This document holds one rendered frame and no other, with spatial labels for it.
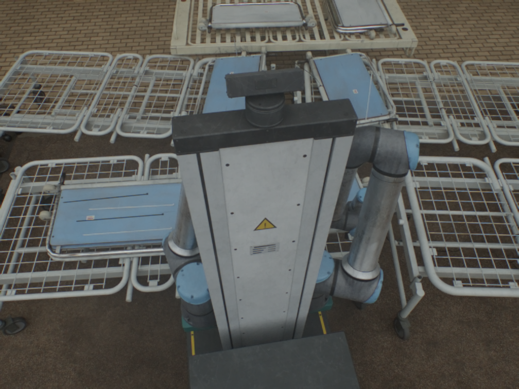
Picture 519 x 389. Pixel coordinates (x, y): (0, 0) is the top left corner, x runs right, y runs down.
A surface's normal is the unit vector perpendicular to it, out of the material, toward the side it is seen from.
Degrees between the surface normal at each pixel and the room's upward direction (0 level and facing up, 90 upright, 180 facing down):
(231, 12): 6
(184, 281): 5
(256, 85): 61
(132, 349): 0
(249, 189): 90
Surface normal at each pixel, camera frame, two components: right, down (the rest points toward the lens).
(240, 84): 0.14, 0.40
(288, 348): 0.00, -0.61
